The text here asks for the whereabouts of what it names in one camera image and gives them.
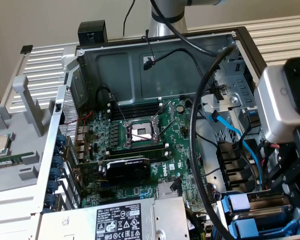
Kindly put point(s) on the hard disk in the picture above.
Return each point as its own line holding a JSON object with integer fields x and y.
{"x": 236, "y": 202}

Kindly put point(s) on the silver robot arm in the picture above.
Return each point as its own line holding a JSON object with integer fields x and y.
{"x": 165, "y": 25}

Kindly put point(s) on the empty blue disk carrier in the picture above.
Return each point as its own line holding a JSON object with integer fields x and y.
{"x": 242, "y": 227}

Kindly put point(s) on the metal disk bay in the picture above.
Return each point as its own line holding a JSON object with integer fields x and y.
{"x": 223, "y": 222}

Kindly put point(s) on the green motherboard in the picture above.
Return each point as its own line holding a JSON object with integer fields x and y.
{"x": 176, "y": 150}

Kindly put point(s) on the round coin battery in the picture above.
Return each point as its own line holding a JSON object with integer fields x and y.
{"x": 180, "y": 108}

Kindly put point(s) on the silver chipset heat sink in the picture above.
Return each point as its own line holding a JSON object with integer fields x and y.
{"x": 163, "y": 190}

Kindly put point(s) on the silver power supply unit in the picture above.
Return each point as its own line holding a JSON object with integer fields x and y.
{"x": 165, "y": 220}

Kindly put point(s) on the black RAM slot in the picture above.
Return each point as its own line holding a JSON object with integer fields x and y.
{"x": 137, "y": 112}
{"x": 137, "y": 106}
{"x": 156, "y": 157}
{"x": 140, "y": 146}

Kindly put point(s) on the metal CPU socket cover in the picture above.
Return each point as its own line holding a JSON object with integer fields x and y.
{"x": 165, "y": 112}

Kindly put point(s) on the thin metal locking lever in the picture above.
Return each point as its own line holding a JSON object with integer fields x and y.
{"x": 140, "y": 135}
{"x": 119, "y": 110}

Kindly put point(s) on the CPU socket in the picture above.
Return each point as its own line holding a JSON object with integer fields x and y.
{"x": 137, "y": 128}

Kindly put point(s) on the black graphics card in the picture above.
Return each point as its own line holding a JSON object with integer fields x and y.
{"x": 130, "y": 172}

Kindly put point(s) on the open PC case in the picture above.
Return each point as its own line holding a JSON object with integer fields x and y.
{"x": 115, "y": 75}

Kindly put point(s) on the blue slot retention clip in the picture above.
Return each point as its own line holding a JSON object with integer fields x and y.
{"x": 58, "y": 150}
{"x": 53, "y": 186}
{"x": 55, "y": 174}
{"x": 51, "y": 200}
{"x": 57, "y": 161}
{"x": 61, "y": 139}

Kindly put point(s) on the black box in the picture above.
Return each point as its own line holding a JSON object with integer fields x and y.
{"x": 92, "y": 28}

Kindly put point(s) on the grey parts rack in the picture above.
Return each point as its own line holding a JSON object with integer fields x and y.
{"x": 27, "y": 140}

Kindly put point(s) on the green RAM stick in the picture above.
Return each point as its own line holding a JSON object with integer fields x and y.
{"x": 10, "y": 160}

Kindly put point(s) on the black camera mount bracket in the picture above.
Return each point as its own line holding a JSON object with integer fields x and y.
{"x": 297, "y": 82}

